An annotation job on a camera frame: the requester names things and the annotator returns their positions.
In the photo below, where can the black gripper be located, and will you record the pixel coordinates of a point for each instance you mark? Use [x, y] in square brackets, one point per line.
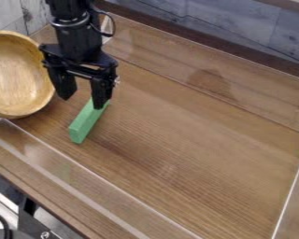
[77, 55]

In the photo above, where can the green rectangular stick block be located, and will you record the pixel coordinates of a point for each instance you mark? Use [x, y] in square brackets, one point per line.
[85, 122]

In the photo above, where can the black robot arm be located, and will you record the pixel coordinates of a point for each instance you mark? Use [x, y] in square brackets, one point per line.
[67, 9]

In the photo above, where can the wooden bowl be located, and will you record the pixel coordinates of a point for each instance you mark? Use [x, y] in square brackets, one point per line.
[26, 88]

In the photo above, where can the clear acrylic corner bracket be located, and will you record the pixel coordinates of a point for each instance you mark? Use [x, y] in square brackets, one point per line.
[109, 28]

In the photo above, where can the clear acrylic tray wall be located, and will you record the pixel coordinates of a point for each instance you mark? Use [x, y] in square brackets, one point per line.
[193, 157]

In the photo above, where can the black metal table bracket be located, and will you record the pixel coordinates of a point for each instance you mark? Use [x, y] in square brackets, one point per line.
[30, 225]

